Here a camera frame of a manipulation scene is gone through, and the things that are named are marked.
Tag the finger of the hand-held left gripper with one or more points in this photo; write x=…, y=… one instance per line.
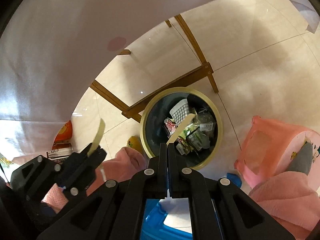
x=82, y=177
x=40, y=168

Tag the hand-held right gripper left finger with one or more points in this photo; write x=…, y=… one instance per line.
x=162, y=160

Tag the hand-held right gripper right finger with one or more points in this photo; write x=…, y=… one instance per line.
x=173, y=160

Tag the green snack bag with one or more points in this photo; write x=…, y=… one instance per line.
x=191, y=142

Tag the red white wrapper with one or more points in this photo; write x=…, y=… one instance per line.
x=170, y=126

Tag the pale yellow stick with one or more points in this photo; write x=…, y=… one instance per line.
x=182, y=126
x=98, y=135

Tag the round bin with yellow rim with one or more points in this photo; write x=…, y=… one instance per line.
x=155, y=120

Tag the clear plastic bag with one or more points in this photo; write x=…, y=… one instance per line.
x=205, y=117

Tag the yellow printed packet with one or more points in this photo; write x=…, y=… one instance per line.
x=134, y=143

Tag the person's left leg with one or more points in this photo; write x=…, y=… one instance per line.
x=125, y=161

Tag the person's leg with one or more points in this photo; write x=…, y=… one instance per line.
x=125, y=161
x=282, y=200

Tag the orange yellow printed bag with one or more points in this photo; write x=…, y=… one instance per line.
x=65, y=131

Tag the blue white plastic stool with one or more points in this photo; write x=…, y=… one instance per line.
x=160, y=220

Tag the pink plastic stool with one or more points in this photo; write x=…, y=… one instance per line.
x=262, y=150

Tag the person's right leg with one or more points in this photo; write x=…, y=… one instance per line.
x=282, y=200

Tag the printed pink tablecloth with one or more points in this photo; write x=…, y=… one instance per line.
x=62, y=55

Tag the person's grey sock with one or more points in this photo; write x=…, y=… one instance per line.
x=303, y=158

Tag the wooden table frame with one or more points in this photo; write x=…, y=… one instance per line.
x=172, y=88

